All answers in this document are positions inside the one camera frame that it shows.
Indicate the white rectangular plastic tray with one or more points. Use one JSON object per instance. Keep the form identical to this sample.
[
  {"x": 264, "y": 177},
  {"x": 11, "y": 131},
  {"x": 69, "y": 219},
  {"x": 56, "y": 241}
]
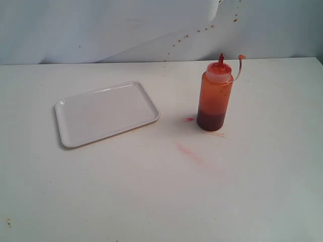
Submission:
[{"x": 89, "y": 117}]

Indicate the red sauce squeeze bottle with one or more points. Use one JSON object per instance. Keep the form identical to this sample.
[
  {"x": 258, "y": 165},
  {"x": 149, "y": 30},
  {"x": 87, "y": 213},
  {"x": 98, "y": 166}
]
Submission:
[{"x": 215, "y": 90}]

